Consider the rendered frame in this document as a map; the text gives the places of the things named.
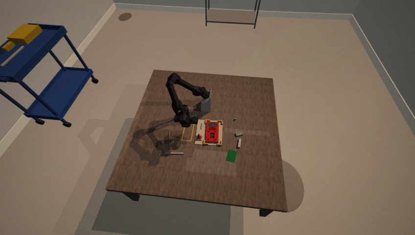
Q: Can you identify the green flat mat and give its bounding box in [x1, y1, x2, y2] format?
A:
[226, 149, 237, 162]

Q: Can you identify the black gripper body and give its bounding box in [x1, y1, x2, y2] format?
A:
[174, 115, 198, 124]

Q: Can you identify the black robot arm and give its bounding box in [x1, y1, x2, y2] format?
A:
[166, 73, 210, 127]

